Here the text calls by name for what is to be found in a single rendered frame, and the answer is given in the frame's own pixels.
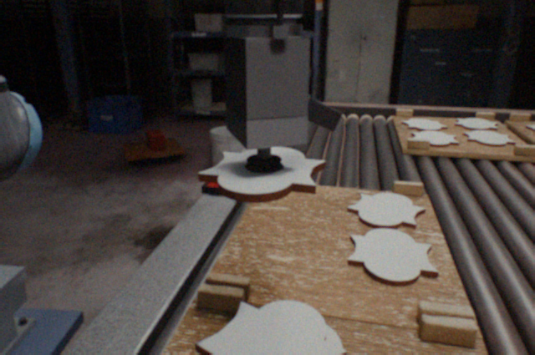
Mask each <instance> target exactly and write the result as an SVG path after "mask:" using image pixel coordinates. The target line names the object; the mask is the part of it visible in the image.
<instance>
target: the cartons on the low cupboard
mask: <svg viewBox="0 0 535 355"><path fill-rule="evenodd" d="M444 1H445V0H405V5H406V6H405V14H404V17H403V21H402V22H403V29H406V30H426V29H438V28H439V29H473V28H474V27H475V25H476V16H477V11H478V4H477V5H466V6H459V5H443V4H444Z"/></svg>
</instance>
